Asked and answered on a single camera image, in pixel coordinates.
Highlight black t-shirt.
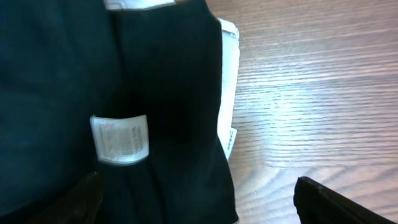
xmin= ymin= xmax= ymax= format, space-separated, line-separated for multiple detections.
xmin=1 ymin=1 xmax=238 ymax=223

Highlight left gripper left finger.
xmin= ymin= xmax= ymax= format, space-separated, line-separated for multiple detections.
xmin=25 ymin=172 xmax=103 ymax=224

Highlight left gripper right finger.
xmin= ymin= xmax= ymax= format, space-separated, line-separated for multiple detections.
xmin=294 ymin=176 xmax=395 ymax=224

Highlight beige folded trousers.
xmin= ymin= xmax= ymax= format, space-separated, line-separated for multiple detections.
xmin=104 ymin=0 xmax=240 ymax=158

